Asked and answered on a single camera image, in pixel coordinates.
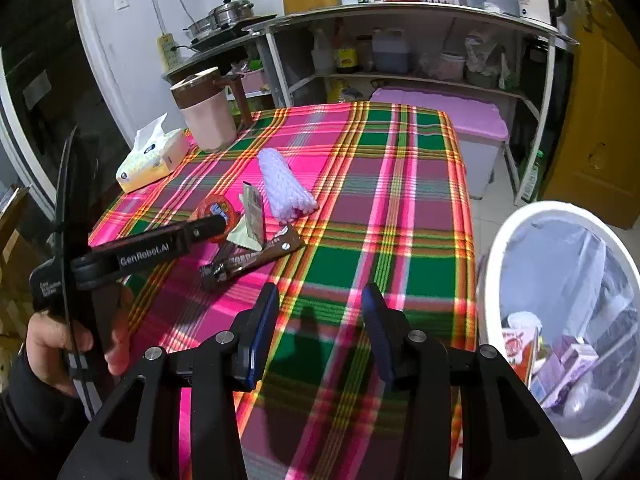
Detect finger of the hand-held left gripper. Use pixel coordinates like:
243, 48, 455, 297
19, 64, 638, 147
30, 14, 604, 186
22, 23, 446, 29
182, 214, 227, 245

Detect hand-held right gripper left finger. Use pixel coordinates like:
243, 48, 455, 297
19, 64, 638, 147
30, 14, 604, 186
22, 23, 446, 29
57, 282, 281, 480

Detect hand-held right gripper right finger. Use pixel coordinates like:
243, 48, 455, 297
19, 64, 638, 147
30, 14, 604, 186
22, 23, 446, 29
361, 282, 583, 480

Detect orange round jelly cup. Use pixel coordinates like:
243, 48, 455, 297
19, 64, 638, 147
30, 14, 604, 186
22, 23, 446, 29
194, 192, 242, 245

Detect brown snack bar wrapper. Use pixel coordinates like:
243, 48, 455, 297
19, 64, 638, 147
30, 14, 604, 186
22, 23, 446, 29
200, 224, 307, 292

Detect white trash bin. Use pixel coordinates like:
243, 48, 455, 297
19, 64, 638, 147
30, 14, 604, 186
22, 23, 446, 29
475, 200, 640, 456

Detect purple milk carton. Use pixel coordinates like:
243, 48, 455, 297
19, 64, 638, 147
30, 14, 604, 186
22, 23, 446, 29
529, 335, 600, 409

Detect person's left forearm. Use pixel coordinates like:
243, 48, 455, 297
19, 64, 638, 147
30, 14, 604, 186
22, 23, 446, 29
0, 350, 121, 480

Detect person's left hand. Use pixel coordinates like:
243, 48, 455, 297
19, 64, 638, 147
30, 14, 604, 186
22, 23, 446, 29
25, 286, 134, 397

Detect green brown sachet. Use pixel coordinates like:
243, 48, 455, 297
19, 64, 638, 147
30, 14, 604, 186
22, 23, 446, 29
226, 180, 267, 252

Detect wooden chair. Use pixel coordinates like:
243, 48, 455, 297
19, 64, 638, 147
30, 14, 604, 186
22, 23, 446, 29
0, 185, 56, 341

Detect white foam fruit net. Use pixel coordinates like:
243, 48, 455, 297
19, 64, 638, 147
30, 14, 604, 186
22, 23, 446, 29
256, 147, 319, 224

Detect yellow white tissue pack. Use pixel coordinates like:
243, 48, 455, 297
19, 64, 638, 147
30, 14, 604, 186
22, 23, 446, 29
115, 112, 191, 194

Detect pink jug with brown lid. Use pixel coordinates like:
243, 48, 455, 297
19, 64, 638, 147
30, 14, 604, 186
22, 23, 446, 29
169, 66, 254, 153

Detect plaid tablecloth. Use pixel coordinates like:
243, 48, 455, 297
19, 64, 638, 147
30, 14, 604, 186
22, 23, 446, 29
87, 101, 478, 480

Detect pink plastic basket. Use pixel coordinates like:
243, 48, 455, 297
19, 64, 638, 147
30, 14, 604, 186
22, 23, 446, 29
227, 60, 266, 96

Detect yellow power strip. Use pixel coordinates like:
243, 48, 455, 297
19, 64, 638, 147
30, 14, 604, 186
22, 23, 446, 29
156, 33, 182, 73

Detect yellow printed bag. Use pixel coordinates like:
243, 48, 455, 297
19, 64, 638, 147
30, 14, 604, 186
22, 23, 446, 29
327, 77, 366, 104

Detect black induction cooker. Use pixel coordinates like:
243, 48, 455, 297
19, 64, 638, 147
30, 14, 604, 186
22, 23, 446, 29
187, 14, 278, 53

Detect steel wok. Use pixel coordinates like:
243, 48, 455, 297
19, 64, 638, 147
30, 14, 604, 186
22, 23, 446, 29
182, 17, 216, 42

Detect translucent bin liner bag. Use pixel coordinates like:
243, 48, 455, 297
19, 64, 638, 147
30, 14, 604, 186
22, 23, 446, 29
495, 215, 640, 436

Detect white plastic bottle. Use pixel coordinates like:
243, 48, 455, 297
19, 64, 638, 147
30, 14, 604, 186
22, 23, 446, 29
311, 30, 337, 75

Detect storage box with purple lid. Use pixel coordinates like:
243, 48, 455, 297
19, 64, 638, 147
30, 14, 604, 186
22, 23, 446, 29
369, 86, 510, 201

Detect steel pot with lid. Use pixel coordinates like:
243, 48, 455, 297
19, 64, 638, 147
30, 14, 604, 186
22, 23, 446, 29
207, 0, 255, 29

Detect oil bottle with yellow label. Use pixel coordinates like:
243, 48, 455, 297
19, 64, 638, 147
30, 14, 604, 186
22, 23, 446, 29
335, 25, 361, 73

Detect green glass bottle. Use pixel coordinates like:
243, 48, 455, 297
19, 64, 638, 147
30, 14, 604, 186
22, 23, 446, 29
520, 149, 546, 203

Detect plastic jug of dark liquid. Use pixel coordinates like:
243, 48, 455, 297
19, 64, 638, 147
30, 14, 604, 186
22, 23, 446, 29
371, 29, 412, 73

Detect pink plastic bucket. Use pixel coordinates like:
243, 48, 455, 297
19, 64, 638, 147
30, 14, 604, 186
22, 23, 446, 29
440, 51, 468, 80

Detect white metal shelf unit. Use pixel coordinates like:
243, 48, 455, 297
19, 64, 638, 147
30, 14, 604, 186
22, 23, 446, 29
242, 1, 581, 206

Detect crumpled plastic bags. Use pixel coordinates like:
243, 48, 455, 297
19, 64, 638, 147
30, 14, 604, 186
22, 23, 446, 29
465, 30, 516, 91

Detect yellow door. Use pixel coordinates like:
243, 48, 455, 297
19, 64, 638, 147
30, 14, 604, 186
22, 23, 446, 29
542, 0, 640, 231

